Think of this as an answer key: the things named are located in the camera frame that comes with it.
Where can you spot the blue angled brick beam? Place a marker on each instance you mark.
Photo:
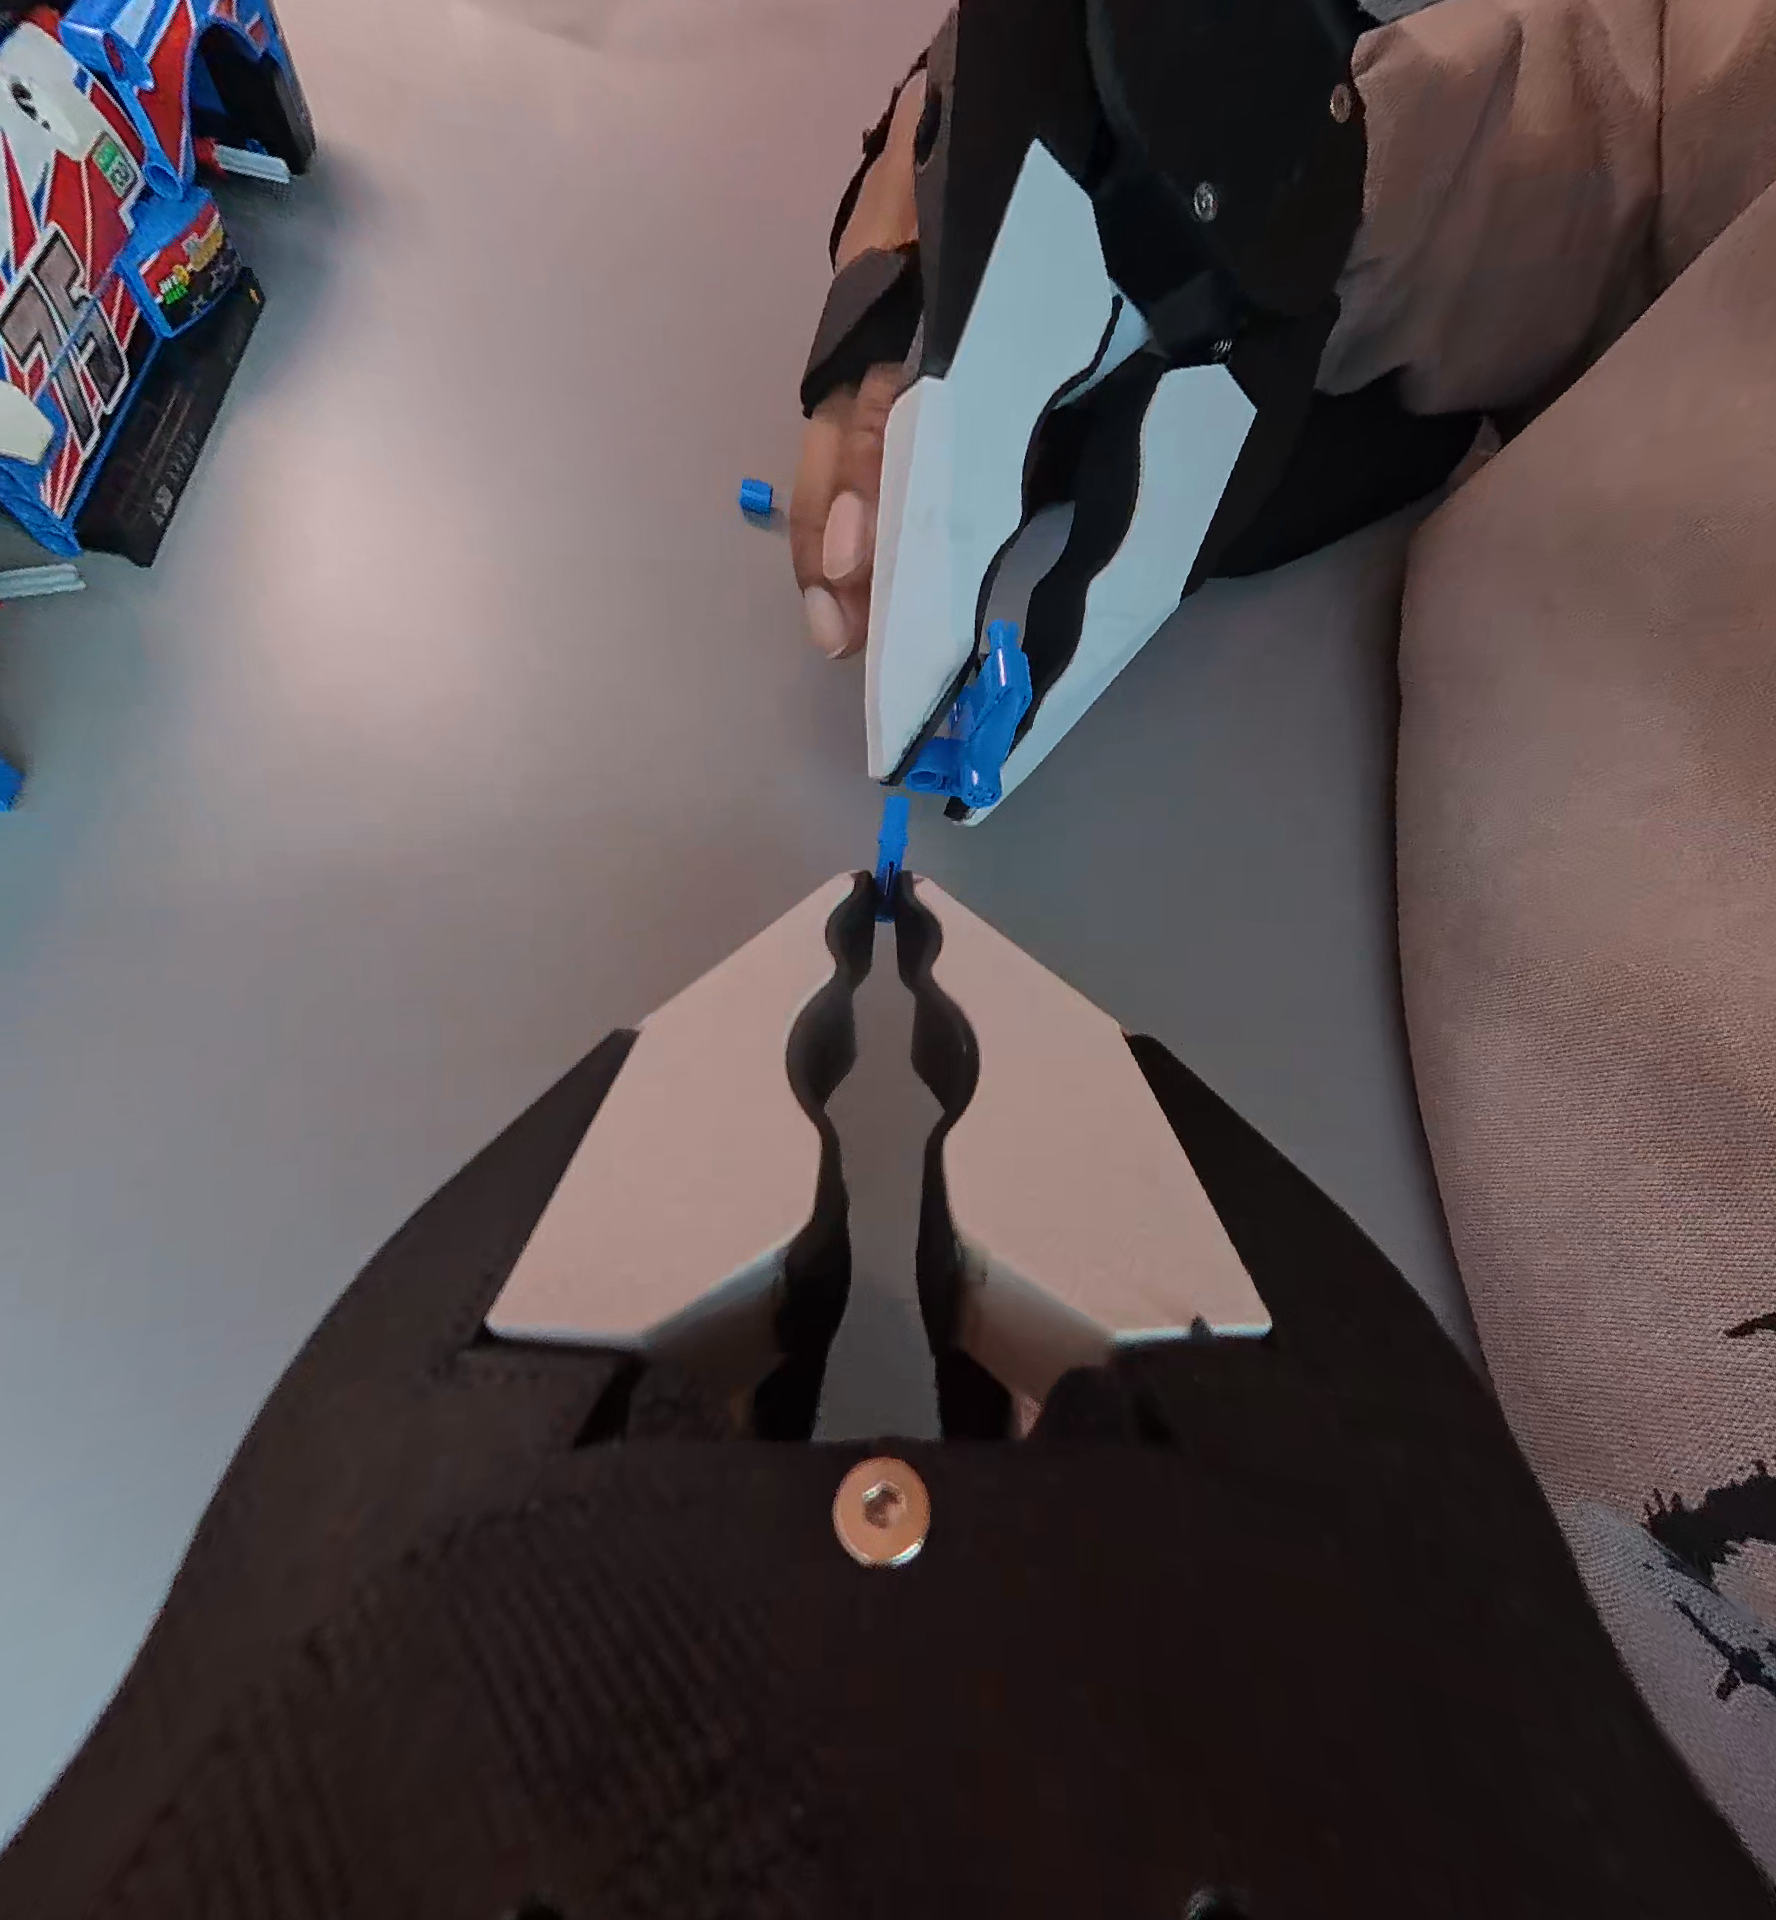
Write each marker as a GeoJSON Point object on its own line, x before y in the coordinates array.
{"type": "Point", "coordinates": [991, 714]}

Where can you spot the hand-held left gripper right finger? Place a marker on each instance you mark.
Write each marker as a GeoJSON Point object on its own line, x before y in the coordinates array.
{"type": "Point", "coordinates": [1098, 1186]}

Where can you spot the small blue brick bush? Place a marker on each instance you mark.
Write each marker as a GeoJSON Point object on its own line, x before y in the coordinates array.
{"type": "Point", "coordinates": [756, 499]}

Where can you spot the person's right hand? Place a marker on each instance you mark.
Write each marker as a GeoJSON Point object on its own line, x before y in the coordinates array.
{"type": "Point", "coordinates": [835, 525]}

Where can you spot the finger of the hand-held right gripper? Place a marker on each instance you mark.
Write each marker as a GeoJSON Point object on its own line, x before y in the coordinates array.
{"type": "Point", "coordinates": [1172, 496]}
{"type": "Point", "coordinates": [947, 496]}

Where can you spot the blue brick connector pin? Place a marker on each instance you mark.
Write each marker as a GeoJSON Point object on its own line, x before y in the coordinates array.
{"type": "Point", "coordinates": [893, 857]}

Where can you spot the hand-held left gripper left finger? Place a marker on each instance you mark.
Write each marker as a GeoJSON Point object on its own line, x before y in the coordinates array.
{"type": "Point", "coordinates": [664, 1186]}

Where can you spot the person's beige sweatshirt torso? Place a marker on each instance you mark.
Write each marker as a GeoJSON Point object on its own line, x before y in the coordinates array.
{"type": "Point", "coordinates": [1653, 901]}

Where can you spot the grey desk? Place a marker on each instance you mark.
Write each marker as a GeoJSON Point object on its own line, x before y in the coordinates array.
{"type": "Point", "coordinates": [453, 751]}

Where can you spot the brick race car model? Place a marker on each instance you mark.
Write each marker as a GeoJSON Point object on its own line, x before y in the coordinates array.
{"type": "Point", "coordinates": [3, 151]}

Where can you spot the person's right forearm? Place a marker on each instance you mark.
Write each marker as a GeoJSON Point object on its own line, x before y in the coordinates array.
{"type": "Point", "coordinates": [1502, 182]}

